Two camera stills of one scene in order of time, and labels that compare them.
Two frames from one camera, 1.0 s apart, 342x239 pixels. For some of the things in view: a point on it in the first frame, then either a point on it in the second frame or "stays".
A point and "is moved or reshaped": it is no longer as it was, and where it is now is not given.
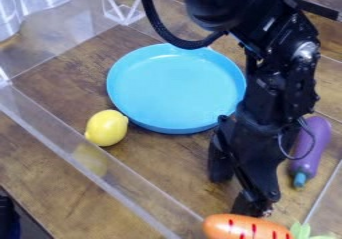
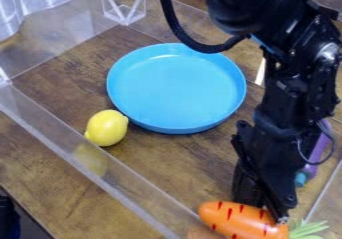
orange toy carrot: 238,226 is moved or reshaped
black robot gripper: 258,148 → 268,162
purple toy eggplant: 310,149 stays
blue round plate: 174,90 stays
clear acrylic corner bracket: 123,13 stays
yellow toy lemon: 106,128 stays
